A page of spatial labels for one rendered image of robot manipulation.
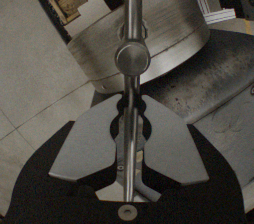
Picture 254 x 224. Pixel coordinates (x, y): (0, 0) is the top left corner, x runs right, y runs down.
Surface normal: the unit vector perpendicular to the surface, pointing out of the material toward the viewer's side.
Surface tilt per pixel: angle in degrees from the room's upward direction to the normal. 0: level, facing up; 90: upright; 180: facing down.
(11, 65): 0
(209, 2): 0
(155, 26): 5
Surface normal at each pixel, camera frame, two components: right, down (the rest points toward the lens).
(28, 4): 0.07, 0.40
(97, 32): -0.29, 0.57
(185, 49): 0.27, 0.28
